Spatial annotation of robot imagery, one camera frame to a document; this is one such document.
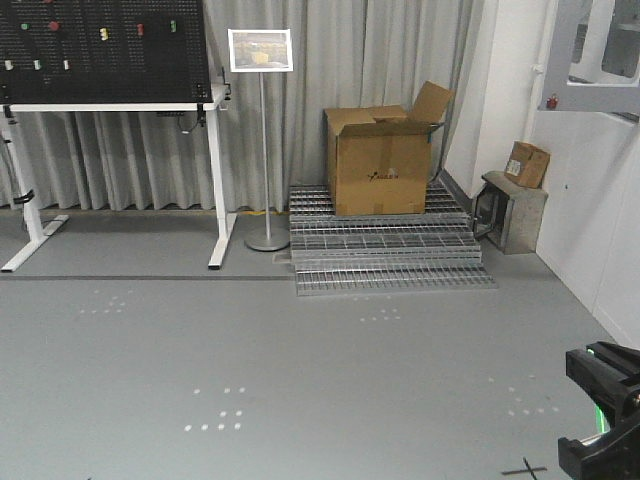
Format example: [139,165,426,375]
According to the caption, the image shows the grey metal box open door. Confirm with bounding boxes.
[472,171,548,255]

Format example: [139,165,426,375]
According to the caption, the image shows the sign stand with picture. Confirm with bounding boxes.
[228,29,294,252]

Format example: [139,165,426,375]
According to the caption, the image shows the large cardboard box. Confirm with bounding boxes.
[324,81,453,216]

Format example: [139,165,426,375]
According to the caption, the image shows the white frame table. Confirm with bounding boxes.
[1,83,235,273]

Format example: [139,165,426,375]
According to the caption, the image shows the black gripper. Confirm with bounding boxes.
[558,341,639,479]

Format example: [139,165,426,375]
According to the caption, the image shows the black pegboard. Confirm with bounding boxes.
[1,0,212,105]

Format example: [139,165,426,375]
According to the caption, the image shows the small cardboard box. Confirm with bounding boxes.
[504,141,551,189]

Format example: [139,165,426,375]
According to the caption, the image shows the grey curtain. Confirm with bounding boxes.
[41,1,484,210]

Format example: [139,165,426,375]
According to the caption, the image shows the metal grating steps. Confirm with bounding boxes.
[289,181,496,296]

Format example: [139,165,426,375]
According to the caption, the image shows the grey window frame panel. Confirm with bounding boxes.
[538,0,639,118]

